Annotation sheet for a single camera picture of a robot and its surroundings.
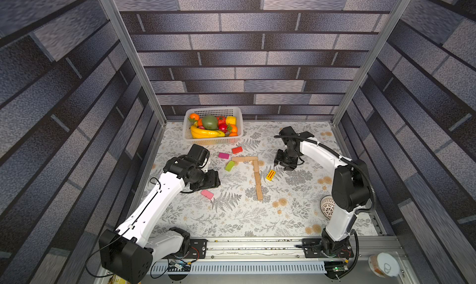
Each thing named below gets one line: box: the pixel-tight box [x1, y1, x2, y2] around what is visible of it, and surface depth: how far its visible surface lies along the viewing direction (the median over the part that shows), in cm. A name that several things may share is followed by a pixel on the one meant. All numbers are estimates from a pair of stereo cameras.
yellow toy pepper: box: [225, 115, 237, 126], surface depth 116 cm
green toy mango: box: [202, 114, 218, 130], surface depth 109 cm
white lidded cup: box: [368, 252, 401, 278], surface depth 68 cm
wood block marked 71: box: [254, 171, 262, 188], surface depth 96 cm
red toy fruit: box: [216, 115, 228, 134], surface depth 115 cm
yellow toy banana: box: [190, 125, 226, 139], surface depth 105 cm
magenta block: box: [218, 152, 230, 160], surface depth 106 cm
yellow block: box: [265, 169, 276, 182], surface depth 97 cm
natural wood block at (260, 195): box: [255, 184, 264, 201], surface depth 90 cm
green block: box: [225, 160, 235, 172], surface depth 102 cm
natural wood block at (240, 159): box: [231, 156, 250, 163], surface depth 103 cm
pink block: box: [200, 189, 214, 200], surface depth 91 cm
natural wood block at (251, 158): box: [244, 155, 259, 162], surface depth 103 cm
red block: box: [231, 146, 244, 154], surface depth 109 cm
